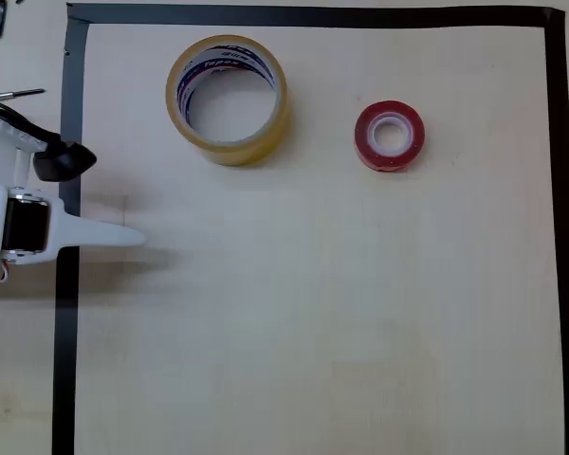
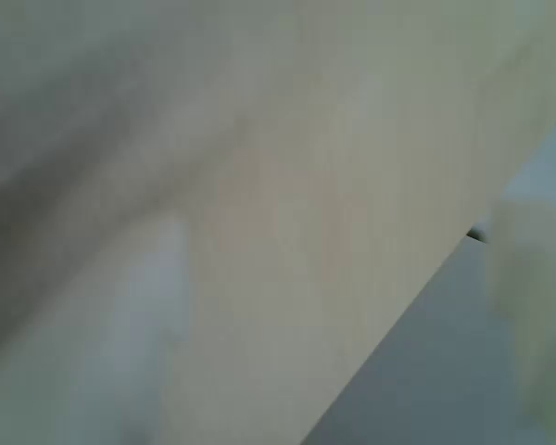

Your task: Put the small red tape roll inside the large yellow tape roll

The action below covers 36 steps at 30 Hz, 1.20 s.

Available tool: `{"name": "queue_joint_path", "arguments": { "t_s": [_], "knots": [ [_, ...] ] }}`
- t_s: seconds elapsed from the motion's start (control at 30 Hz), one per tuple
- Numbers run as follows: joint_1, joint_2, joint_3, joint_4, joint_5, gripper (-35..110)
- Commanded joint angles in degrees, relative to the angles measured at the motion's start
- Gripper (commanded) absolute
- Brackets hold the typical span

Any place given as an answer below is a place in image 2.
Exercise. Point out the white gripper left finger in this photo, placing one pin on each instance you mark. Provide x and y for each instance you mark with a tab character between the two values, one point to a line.
153	287

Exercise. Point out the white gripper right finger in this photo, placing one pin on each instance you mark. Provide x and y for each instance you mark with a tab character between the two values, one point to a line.
533	324

